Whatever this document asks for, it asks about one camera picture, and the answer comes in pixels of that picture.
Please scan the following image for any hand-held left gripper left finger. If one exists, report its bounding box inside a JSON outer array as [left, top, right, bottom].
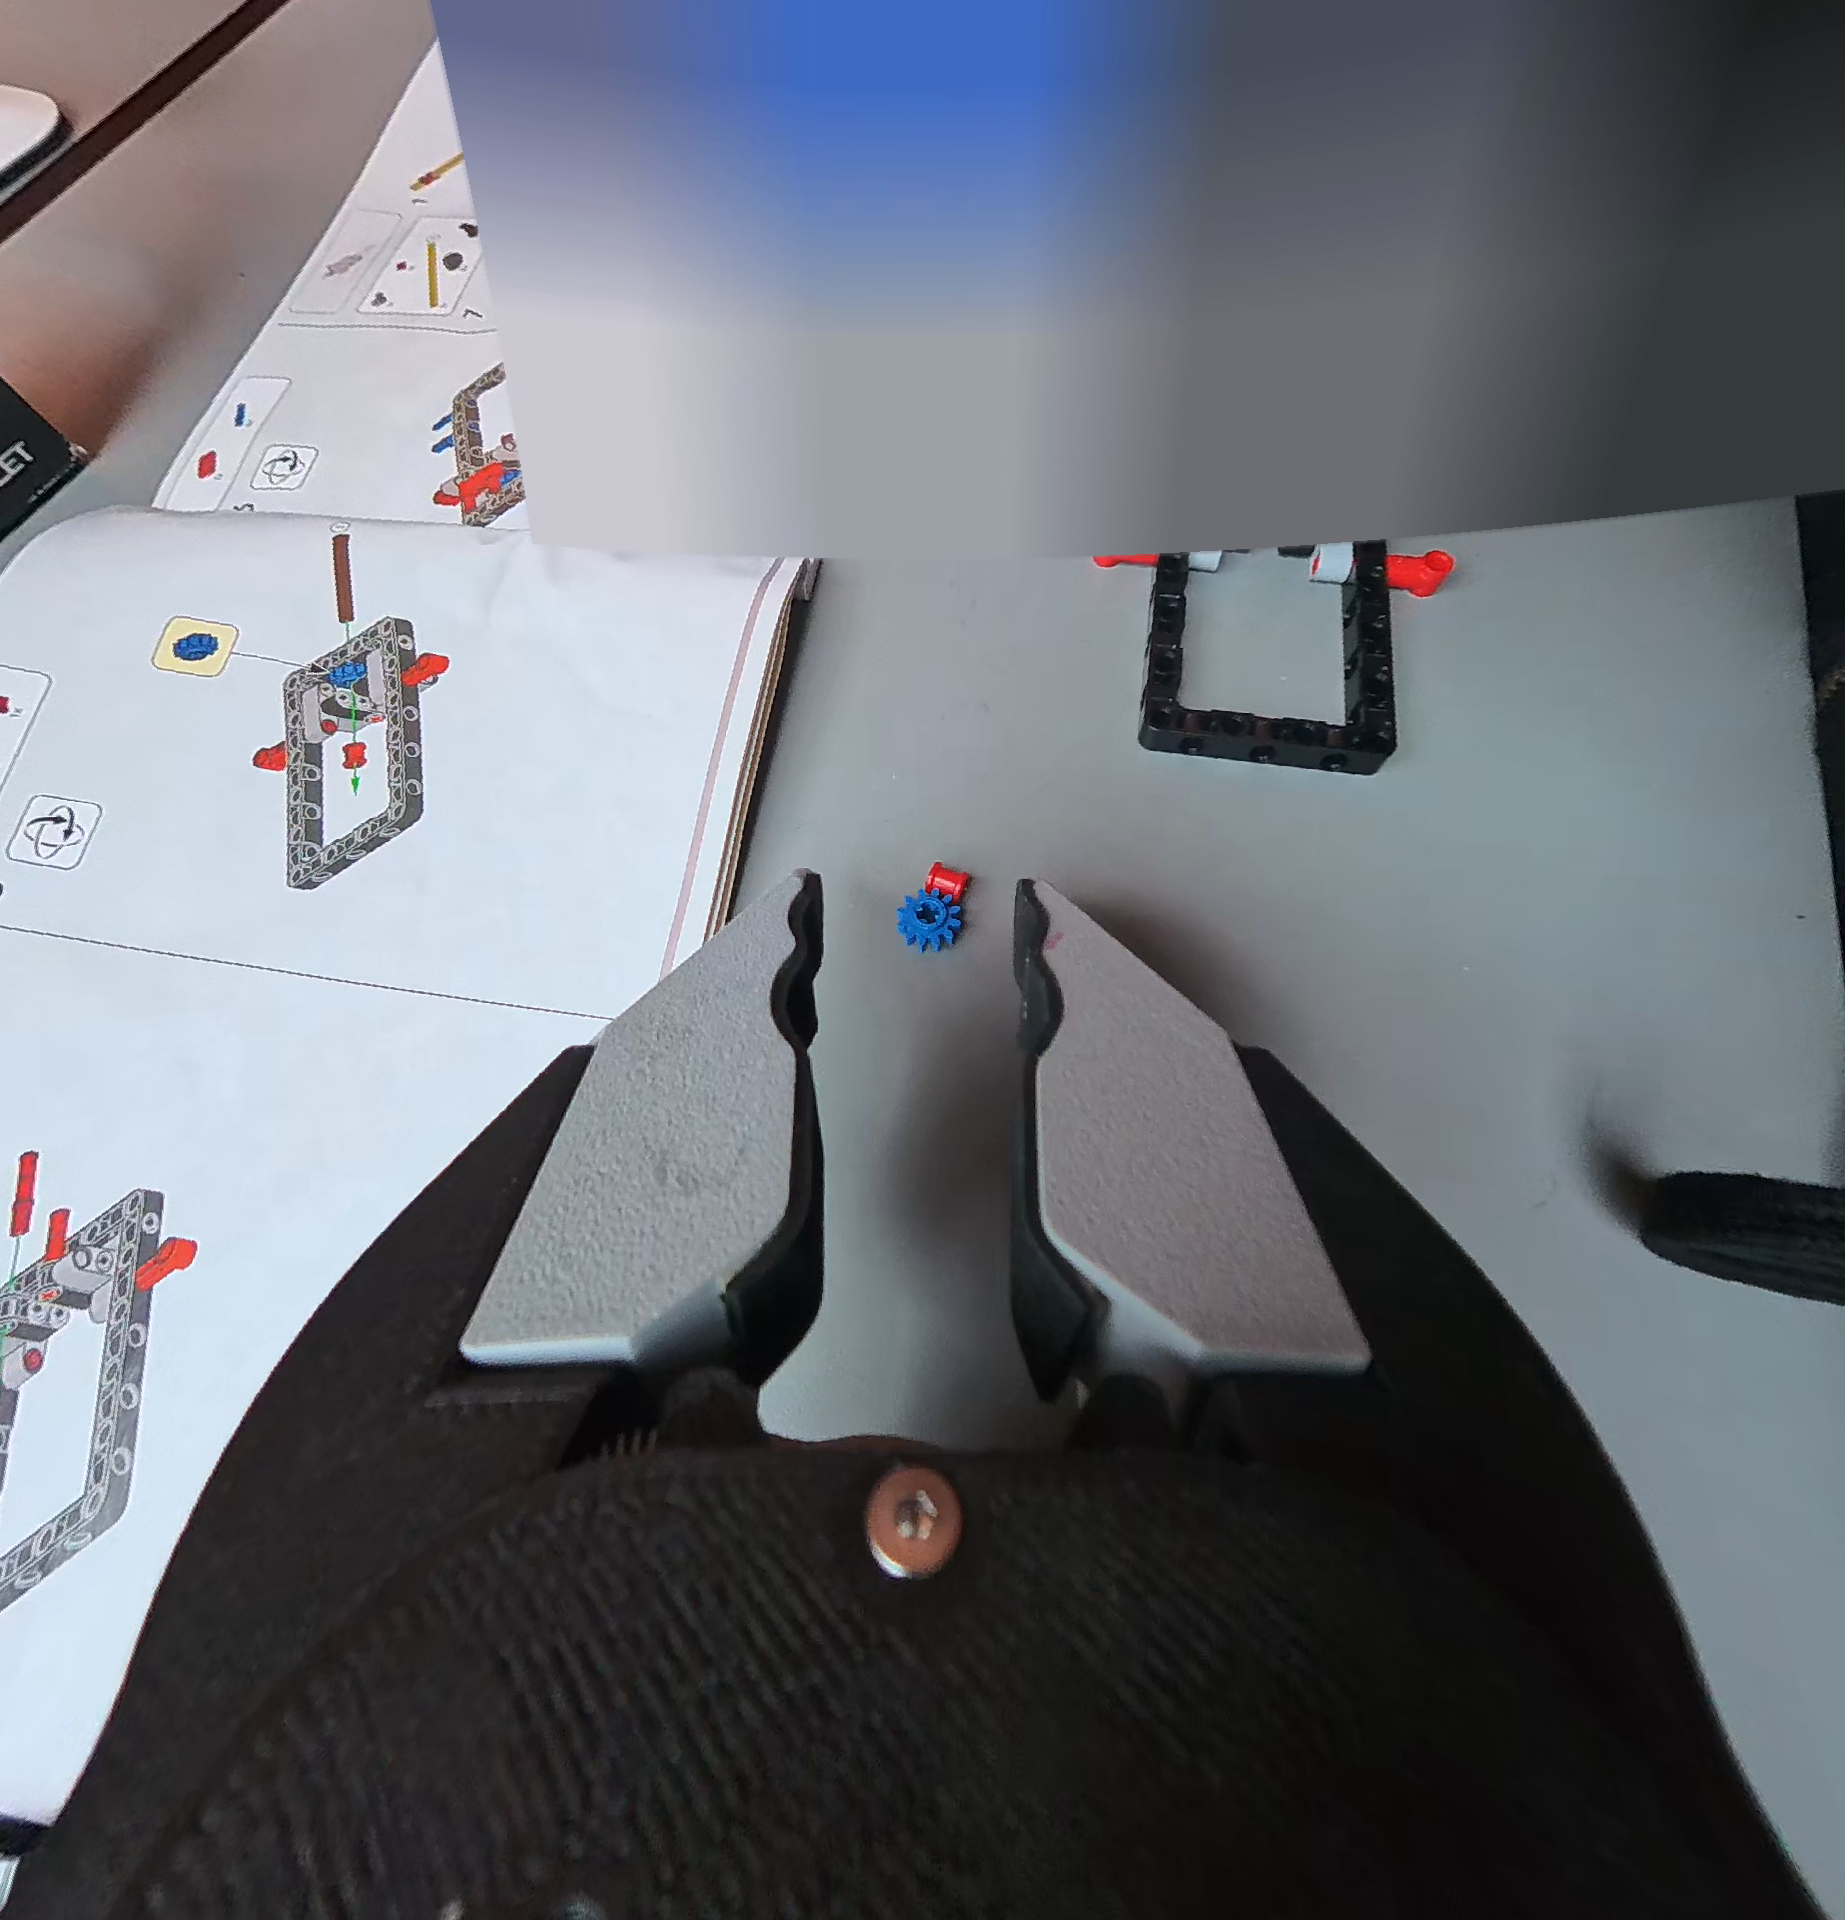
[[457, 871, 828, 1419]]

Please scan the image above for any black webbing strap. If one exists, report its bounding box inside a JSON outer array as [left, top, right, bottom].
[[1609, 1169, 1845, 1334]]

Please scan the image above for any black lego frame assembly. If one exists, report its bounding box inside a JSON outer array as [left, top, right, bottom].
[[1095, 540, 1459, 780]]

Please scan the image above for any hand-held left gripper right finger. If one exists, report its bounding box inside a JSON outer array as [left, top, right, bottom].
[[1009, 877, 1377, 1408]]

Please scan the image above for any lego set box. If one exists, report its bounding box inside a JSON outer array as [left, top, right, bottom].
[[0, 343, 87, 583]]

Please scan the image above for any lego instruction booklet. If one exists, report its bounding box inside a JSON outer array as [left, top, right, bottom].
[[0, 37, 823, 1830]]

